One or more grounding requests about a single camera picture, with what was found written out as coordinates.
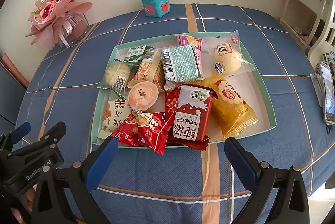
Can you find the pink flower bouquet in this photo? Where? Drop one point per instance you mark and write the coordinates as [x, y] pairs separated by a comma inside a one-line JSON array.
[[49, 9]]

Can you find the person's left hand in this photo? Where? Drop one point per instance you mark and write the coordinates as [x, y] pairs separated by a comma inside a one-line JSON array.
[[29, 200]]

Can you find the grey phone stand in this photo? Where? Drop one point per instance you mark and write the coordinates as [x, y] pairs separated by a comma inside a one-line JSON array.
[[316, 87]]

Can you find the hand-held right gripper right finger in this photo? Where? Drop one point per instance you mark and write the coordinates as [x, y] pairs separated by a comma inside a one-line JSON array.
[[239, 161]]

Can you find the pink snack packet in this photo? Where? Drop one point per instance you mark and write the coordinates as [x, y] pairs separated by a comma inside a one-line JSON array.
[[189, 42]]

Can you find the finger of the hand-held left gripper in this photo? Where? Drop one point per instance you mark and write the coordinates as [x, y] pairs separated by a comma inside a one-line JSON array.
[[22, 130], [53, 135]]

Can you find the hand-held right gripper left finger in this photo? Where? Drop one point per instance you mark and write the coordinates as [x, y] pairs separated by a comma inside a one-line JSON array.
[[102, 161]]

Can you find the clear green-edged cookie packet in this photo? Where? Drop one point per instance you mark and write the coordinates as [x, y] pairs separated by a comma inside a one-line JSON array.
[[116, 76]]

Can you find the clear glass vase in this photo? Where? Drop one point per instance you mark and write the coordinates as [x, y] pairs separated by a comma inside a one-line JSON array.
[[78, 27]]

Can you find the red floral candy packet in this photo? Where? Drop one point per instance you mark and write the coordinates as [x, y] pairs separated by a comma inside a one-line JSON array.
[[125, 133]]

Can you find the long red patterned packet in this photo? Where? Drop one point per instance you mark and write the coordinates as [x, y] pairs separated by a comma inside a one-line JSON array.
[[169, 106]]

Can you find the red and white biscuit packet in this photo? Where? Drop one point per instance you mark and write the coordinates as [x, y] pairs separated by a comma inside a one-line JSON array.
[[191, 119]]

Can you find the clear round bun packet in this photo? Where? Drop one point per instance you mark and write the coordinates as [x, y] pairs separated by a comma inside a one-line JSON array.
[[227, 59]]

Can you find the teal toy chest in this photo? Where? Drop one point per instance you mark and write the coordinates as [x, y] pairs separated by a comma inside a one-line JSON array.
[[155, 5]]

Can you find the teal-rimmed shallow cardboard box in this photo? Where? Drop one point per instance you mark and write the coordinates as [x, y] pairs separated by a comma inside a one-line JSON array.
[[260, 108]]

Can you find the blue plaid tablecloth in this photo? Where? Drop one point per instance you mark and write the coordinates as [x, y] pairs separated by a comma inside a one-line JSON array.
[[157, 174]]

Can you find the pink flat board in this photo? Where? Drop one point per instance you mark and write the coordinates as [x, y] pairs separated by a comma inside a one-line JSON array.
[[13, 69]]

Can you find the red cartoon snack packet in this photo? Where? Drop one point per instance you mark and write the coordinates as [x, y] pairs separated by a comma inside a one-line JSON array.
[[153, 135]]

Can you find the yellow cake packet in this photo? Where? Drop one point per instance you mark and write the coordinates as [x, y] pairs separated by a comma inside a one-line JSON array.
[[230, 108]]

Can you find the orange beige cracker packet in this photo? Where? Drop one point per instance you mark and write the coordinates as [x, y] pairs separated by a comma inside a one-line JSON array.
[[149, 69]]

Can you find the dark green biscuit packet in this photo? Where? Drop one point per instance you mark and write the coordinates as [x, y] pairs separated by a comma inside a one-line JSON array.
[[133, 55]]

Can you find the smartphone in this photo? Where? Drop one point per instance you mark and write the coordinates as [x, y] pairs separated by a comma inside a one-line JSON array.
[[327, 90]]

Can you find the small jelly cup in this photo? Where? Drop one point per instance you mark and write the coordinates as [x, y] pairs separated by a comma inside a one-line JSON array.
[[143, 95]]

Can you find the mint green wafer packet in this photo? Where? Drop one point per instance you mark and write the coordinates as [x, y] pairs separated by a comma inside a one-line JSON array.
[[180, 64]]

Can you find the white peach pastry packet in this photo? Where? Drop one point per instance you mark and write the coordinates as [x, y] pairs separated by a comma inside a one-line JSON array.
[[113, 116]]

